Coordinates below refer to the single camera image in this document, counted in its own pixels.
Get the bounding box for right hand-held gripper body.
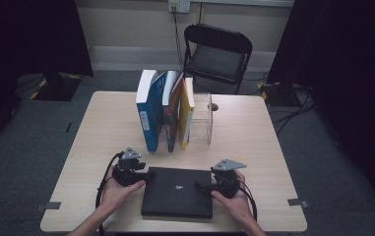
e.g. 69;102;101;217
211;158;248;200

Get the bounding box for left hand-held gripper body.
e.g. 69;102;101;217
111;147;143;187

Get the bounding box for black book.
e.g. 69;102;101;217
141;166;214;220

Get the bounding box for thick blue book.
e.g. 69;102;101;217
135;69;168;152

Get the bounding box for red illustrated book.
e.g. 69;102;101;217
161;70;184;153

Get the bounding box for clear acrylic book organizer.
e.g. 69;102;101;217
188;92;214;146

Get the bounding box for yellow book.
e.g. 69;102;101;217
178;77;196;150

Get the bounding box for person's right hand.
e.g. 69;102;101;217
210;170;253;224

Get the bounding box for person's left hand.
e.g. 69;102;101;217
99;165;147;216

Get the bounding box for grey tape strip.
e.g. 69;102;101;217
35;201;62;212
286;198;310;209

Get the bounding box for black stand base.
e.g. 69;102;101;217
30;72;85;102
259;82;295;107

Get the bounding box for black folding chair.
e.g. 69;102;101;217
180;23;253;95

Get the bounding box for black curtain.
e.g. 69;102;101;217
0;0;94;153
267;0;375;217

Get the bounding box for left hand-held gripper cable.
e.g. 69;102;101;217
95;150;124;236

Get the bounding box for hand-held gripper cable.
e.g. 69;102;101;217
237;179;258;222
95;150;124;236

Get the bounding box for right hand-held gripper cable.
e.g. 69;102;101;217
237;179;258;222

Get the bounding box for black floor cables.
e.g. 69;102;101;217
272;83;316;137

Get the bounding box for black power cable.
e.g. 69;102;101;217
171;6;186;72

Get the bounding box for white wall socket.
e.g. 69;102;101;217
168;0;191;14

